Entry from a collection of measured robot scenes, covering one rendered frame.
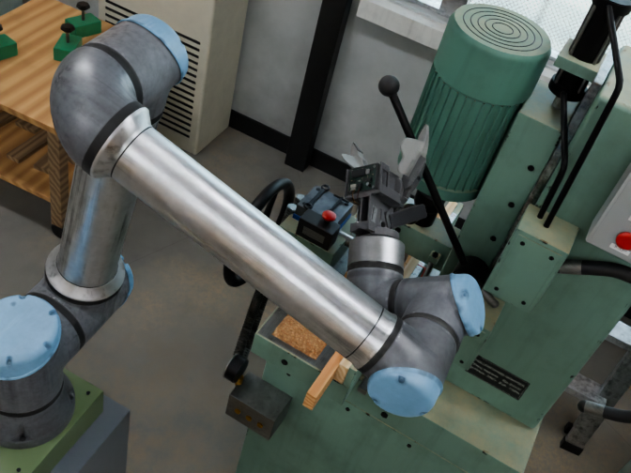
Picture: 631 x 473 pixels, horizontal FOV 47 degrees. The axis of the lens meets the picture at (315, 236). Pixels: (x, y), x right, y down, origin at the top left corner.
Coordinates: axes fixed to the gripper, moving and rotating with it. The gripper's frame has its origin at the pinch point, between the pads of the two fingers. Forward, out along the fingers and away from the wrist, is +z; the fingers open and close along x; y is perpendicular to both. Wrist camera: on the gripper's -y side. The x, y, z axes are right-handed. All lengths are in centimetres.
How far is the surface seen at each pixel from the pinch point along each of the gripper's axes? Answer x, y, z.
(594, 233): -29.6, -13.5, -17.8
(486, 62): -19.2, 2.8, 6.8
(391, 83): -5.7, 9.1, 3.8
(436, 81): -8.7, 0.3, 7.8
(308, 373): 25.1, -13.5, -38.5
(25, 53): 161, -7, 73
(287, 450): 57, -46, -52
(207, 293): 130, -78, 2
